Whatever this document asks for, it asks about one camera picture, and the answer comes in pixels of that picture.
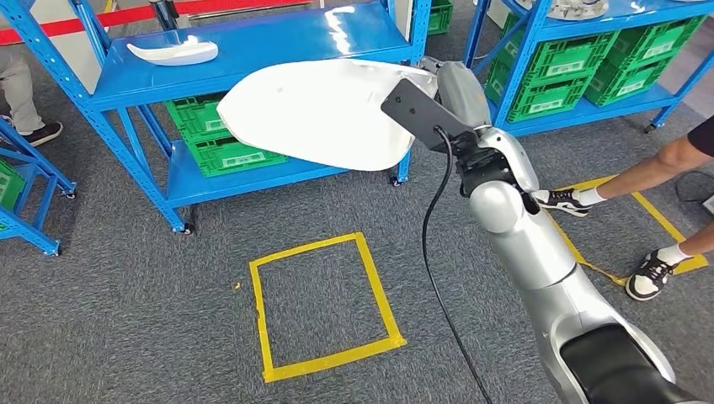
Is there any silver fan wheel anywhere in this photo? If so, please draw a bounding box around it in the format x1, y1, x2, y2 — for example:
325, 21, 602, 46
514, 0, 610, 22

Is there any large white shell part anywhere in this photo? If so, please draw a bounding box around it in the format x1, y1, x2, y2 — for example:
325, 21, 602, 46
216, 57, 440, 173

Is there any small white shell part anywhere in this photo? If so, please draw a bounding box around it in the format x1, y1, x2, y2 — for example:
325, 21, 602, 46
125, 34, 220, 67

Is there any yellow floor tape square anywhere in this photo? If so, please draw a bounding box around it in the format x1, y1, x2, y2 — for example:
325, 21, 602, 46
248, 231, 408, 385

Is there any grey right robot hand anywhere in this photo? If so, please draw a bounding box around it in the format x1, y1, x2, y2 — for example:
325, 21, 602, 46
418, 56, 493, 130

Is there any black floor cable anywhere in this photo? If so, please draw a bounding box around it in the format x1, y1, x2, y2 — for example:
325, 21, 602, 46
674, 169, 714, 205

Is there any black camera cable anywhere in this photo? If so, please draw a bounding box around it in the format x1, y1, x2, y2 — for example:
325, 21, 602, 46
420, 125, 496, 404

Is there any black stanchion post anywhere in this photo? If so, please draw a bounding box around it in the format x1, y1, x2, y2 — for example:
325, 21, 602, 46
147, 0, 181, 32

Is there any white table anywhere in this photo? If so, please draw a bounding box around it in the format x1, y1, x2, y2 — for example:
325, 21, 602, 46
22, 0, 107, 96

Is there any small blue shelf rack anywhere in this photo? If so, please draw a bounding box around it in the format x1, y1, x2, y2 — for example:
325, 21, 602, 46
0, 115, 78, 258

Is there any person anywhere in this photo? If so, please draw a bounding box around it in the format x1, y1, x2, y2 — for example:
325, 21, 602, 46
0, 45, 64, 148
531, 114, 714, 303

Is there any red barrier tape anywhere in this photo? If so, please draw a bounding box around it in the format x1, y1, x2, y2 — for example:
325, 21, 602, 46
0, 0, 315, 47

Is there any low blue shelf rack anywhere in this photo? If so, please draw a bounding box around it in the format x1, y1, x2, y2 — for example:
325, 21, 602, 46
0, 0, 434, 236

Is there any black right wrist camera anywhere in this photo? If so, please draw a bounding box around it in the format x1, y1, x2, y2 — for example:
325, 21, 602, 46
380, 77, 482, 154

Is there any tall blue shelf rack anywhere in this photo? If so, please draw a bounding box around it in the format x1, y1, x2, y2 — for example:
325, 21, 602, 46
461, 0, 714, 139

